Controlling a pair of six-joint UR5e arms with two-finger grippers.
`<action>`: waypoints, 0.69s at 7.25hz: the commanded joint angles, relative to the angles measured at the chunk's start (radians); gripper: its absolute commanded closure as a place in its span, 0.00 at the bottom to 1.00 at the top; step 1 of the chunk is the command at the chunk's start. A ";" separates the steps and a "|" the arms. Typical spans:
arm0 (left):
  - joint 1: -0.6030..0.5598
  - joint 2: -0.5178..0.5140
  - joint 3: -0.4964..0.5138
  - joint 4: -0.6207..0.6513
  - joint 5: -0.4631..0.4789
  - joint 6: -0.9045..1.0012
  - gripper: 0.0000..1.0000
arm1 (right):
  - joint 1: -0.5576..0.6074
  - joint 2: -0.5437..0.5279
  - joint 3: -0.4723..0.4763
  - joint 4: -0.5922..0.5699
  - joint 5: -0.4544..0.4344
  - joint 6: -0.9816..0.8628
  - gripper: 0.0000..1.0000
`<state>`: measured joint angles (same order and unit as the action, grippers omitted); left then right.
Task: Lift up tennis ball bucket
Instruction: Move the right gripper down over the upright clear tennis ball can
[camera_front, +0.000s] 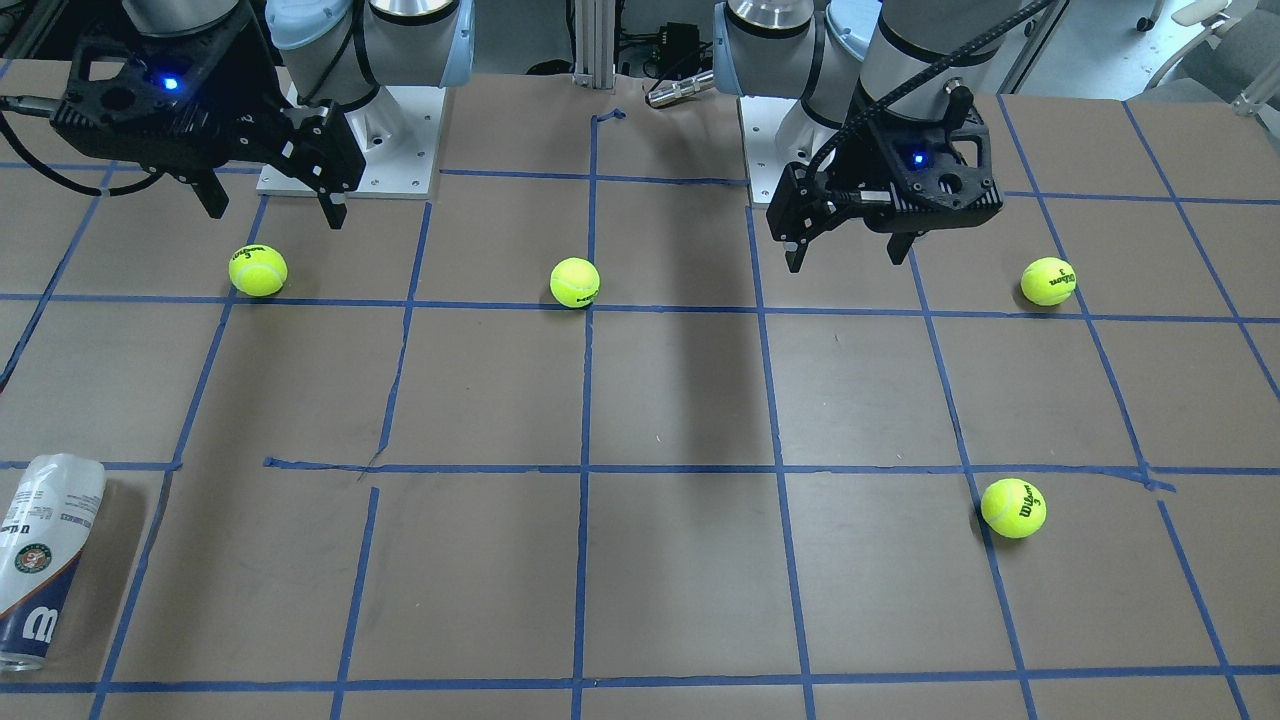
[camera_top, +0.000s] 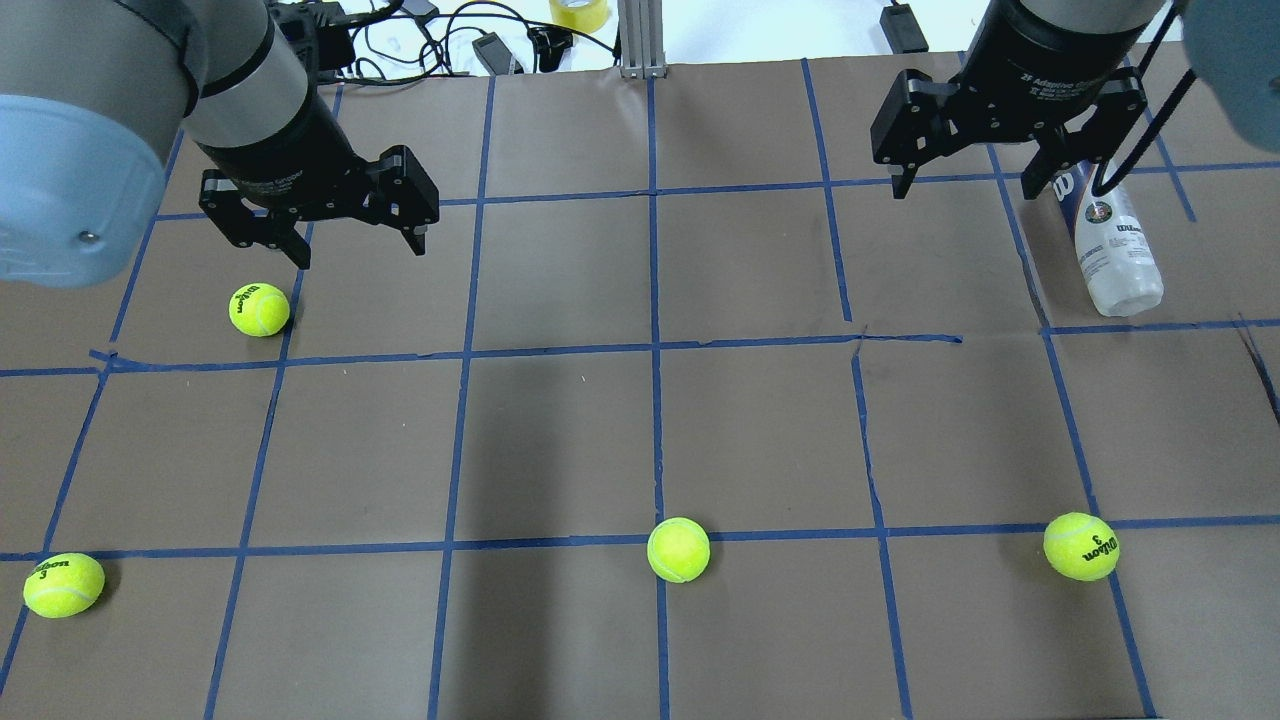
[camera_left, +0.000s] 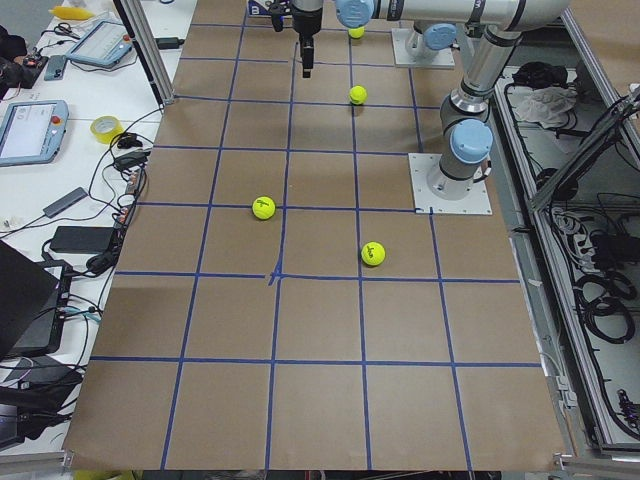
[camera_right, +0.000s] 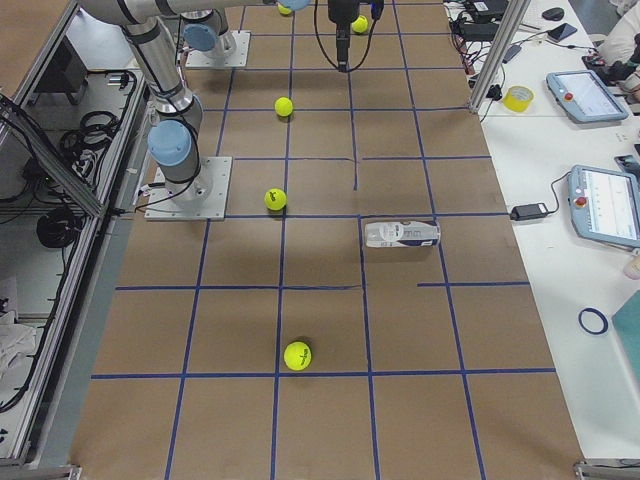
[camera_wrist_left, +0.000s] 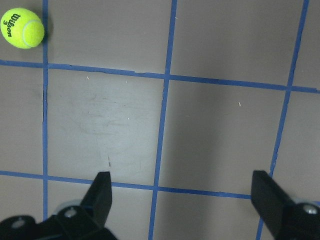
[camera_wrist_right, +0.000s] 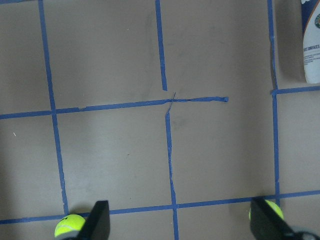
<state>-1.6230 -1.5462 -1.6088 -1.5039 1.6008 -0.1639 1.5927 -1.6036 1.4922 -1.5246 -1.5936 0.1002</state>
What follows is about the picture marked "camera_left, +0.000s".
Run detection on white crumpled cloth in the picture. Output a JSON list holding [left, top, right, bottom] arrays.
[[514, 86, 578, 128]]

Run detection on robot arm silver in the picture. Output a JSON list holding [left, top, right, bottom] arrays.
[[335, 1, 569, 200], [288, 1, 456, 78]]

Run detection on grey usb hub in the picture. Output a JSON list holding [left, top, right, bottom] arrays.
[[43, 187, 88, 218]]

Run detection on tennis ball near centre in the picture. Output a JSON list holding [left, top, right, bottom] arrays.
[[252, 196, 276, 220]]

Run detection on yellow tape roll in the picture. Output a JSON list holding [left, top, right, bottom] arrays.
[[90, 115, 124, 145]]

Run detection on black power brick far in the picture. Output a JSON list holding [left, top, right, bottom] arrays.
[[155, 37, 184, 50]]

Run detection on black laptop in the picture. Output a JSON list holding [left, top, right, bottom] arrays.
[[1, 243, 71, 360]]

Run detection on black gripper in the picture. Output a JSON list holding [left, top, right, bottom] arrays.
[[291, 0, 321, 79]]

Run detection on black scissors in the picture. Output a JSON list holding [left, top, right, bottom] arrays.
[[53, 22, 80, 40]]

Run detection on teach pendant near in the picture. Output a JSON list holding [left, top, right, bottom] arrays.
[[1, 100, 69, 167]]

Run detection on tennis ball front right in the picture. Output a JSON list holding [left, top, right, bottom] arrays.
[[360, 241, 386, 267]]

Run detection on tennis ball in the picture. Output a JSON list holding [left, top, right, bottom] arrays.
[[349, 85, 368, 105], [360, 241, 386, 267], [252, 196, 276, 220], [348, 27, 365, 39]]

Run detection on tennis ball middle far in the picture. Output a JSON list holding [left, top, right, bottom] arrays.
[[349, 85, 368, 105]]

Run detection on teach pendant far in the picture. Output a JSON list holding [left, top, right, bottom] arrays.
[[65, 20, 132, 68]]

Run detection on brown paper table cover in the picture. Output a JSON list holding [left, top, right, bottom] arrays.
[[65, 1, 565, 471]]

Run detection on teach pendant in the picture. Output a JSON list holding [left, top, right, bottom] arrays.
[[65, 20, 132, 68], [1, 100, 69, 167]]

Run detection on aluminium frame post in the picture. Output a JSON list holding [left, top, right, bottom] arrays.
[[113, 0, 175, 107]]

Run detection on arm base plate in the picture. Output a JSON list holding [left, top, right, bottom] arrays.
[[408, 153, 492, 216], [391, 28, 455, 70]]

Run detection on tennis ball farthest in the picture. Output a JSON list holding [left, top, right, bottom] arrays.
[[348, 27, 365, 39]]

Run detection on black power adapter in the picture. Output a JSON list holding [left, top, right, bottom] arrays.
[[50, 226, 114, 254]]

